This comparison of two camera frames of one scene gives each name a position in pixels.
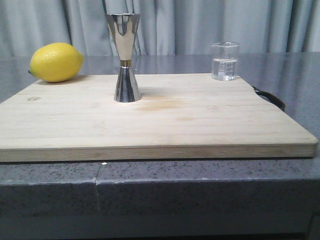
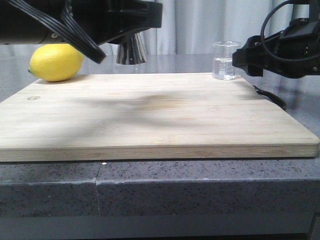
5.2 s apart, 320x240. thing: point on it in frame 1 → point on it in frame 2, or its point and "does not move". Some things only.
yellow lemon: [56, 62] does not move
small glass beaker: [225, 57] does not move
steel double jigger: [123, 28] → [132, 51]
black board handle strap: [272, 98] does not move
